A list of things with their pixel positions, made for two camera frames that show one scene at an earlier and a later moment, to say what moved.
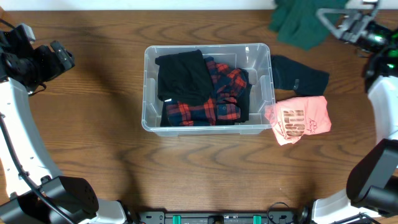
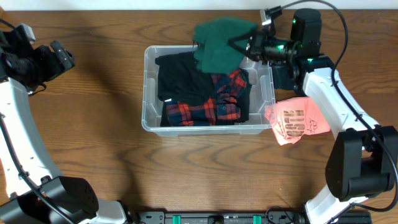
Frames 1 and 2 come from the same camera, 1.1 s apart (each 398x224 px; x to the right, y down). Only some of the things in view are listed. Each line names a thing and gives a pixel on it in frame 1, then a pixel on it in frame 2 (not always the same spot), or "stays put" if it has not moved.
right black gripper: (348, 35) → (260, 42)
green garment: (297, 23) → (212, 50)
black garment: (184, 77) stays put
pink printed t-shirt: (291, 119) stays put
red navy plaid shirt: (224, 106) stays put
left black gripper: (50, 68) stays put
